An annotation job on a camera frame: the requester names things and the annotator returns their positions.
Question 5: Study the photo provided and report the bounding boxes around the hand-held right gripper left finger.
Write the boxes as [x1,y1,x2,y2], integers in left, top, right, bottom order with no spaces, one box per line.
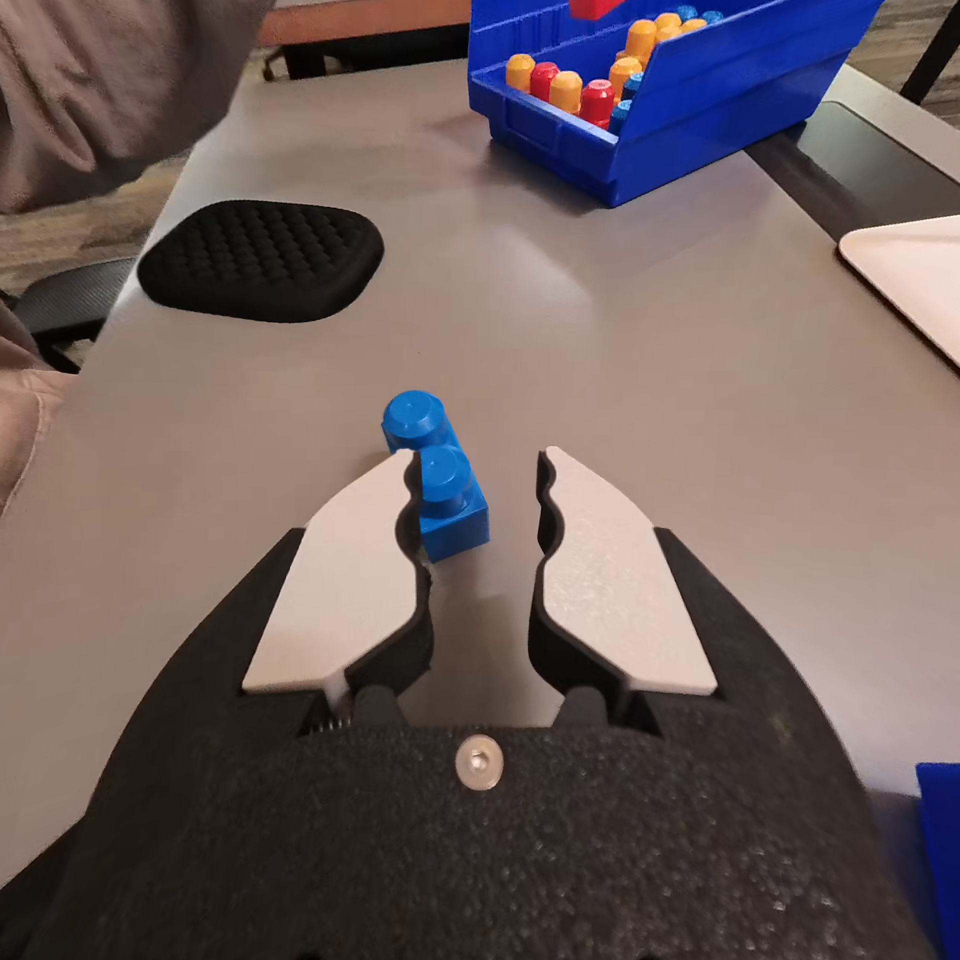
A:
[240,448,436,725]

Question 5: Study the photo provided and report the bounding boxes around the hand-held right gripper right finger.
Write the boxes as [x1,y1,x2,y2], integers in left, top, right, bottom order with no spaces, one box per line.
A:
[527,444,719,699]

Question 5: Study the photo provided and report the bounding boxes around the blue two-stud mega block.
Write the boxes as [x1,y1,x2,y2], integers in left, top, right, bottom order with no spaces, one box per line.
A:
[381,388,492,565]

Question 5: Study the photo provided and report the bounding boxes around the blue plastic bin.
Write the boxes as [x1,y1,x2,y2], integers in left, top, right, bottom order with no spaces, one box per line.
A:
[466,0,886,210]
[915,761,960,960]

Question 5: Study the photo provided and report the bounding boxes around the pile of colourful mega blocks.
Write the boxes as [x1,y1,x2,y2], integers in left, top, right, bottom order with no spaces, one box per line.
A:
[504,3,725,138]

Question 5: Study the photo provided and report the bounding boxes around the person's left forearm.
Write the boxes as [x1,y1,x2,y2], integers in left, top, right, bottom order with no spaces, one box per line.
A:
[0,0,280,217]

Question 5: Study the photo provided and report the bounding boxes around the black wrist rest pad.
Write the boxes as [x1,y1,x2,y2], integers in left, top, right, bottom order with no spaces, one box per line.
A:
[136,198,386,325]

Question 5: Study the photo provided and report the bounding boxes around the white sign stand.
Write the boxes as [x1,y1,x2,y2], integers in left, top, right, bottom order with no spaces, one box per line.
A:
[837,215,960,370]

